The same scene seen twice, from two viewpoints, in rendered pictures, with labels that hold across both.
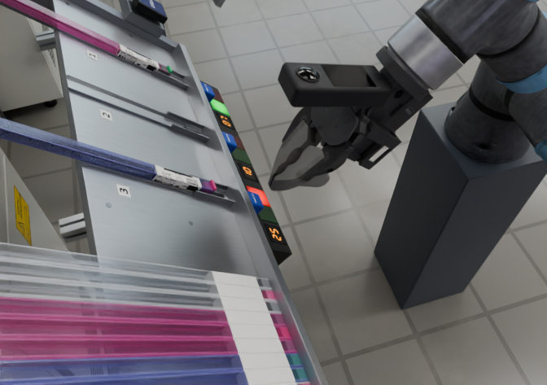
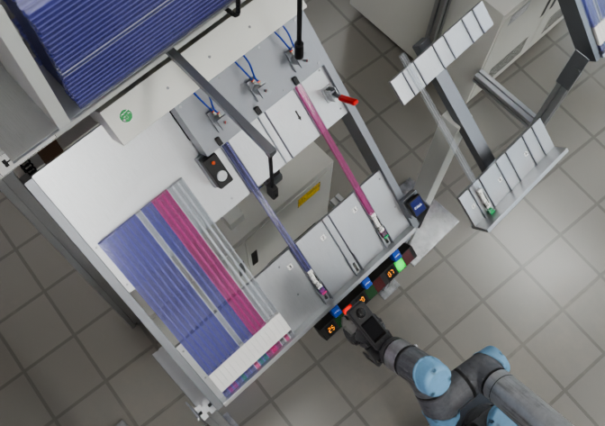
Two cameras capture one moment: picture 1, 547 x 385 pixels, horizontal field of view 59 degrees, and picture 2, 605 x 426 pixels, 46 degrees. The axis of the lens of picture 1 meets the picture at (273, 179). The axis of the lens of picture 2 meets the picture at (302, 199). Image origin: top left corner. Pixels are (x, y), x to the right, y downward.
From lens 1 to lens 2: 135 cm
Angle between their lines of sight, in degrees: 34
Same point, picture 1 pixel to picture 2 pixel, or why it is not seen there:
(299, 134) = not seen: hidden behind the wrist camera
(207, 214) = (309, 297)
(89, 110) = (318, 232)
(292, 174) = (345, 324)
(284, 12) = not seen: outside the picture
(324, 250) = not seen: hidden behind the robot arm
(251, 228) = (314, 318)
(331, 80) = (364, 322)
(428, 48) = (391, 357)
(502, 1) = (410, 377)
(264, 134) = (520, 277)
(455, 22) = (401, 362)
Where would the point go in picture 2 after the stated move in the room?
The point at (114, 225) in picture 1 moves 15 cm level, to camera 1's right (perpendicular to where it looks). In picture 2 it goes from (272, 273) to (296, 330)
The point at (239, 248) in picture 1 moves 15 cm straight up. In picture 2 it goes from (302, 317) to (303, 302)
